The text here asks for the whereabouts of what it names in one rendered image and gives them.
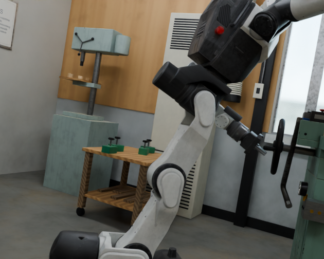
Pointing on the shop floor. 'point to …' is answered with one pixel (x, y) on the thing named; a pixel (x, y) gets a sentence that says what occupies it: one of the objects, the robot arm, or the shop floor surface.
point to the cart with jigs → (121, 193)
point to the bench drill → (84, 120)
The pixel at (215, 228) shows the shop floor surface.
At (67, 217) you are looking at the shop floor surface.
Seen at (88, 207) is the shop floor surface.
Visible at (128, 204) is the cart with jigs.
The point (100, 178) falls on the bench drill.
